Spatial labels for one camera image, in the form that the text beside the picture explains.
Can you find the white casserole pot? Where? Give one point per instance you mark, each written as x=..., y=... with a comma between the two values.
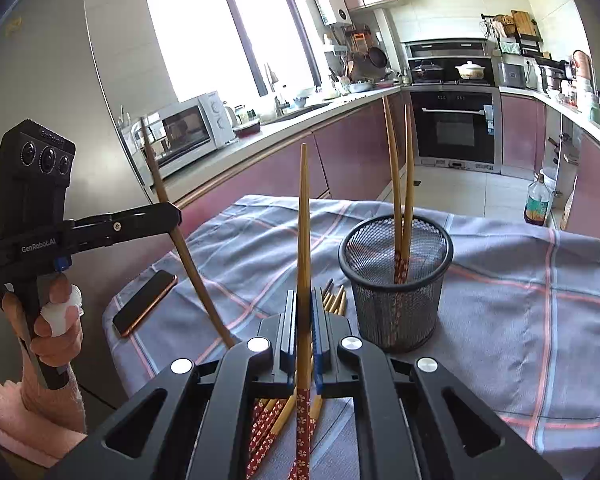
x=471, y=71

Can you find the grey refrigerator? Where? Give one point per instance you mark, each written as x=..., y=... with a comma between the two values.
x=55, y=60

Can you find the white microwave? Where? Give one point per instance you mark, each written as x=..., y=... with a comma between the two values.
x=215, y=120

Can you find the black mesh holder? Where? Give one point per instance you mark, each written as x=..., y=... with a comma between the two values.
x=380, y=310

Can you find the person's left forearm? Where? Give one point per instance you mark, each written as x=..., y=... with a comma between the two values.
x=30, y=420

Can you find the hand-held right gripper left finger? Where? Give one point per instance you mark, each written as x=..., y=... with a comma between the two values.
x=291, y=320

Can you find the plastic oil bottle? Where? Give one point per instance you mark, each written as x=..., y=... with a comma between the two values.
x=538, y=202

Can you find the person's left hand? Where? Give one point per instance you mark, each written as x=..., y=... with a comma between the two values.
x=55, y=345

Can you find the built-in black oven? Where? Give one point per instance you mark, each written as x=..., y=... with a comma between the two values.
x=455, y=130

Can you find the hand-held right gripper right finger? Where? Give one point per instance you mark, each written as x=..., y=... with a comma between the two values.
x=321, y=332

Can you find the kitchen window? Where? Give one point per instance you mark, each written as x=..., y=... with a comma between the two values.
x=205, y=35

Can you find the steel sink faucet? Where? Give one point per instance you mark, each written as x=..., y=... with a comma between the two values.
x=275, y=85

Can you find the steel countertop appliance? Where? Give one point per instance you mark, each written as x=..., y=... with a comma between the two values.
x=511, y=75

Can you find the red dish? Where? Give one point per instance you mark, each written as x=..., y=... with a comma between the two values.
x=247, y=127

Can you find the red-patterned wooden chopstick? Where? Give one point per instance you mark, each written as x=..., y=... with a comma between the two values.
x=304, y=210
x=392, y=160
x=409, y=170
x=200, y=285

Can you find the black wall rack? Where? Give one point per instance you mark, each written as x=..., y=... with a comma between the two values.
x=512, y=30

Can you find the pile of wooden chopsticks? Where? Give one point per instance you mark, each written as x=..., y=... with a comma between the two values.
x=261, y=432

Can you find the black lidded pot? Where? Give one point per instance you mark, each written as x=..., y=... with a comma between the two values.
x=427, y=71

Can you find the grey plaid tablecloth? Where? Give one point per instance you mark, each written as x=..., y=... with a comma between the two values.
x=505, y=310

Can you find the dark smartphone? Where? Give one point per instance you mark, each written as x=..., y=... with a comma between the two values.
x=145, y=302

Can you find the hanging frying pan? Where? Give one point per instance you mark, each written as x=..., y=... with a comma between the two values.
x=378, y=57

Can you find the pink lower cabinets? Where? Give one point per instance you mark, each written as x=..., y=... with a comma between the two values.
x=350, y=155

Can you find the white water heater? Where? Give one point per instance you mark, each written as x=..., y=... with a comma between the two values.
x=331, y=2

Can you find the steel cooking pot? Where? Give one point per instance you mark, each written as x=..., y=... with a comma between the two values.
x=554, y=77

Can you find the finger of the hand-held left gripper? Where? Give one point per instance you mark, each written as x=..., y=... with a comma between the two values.
x=130, y=222

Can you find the steel range hood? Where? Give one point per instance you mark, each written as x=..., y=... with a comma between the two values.
x=450, y=49

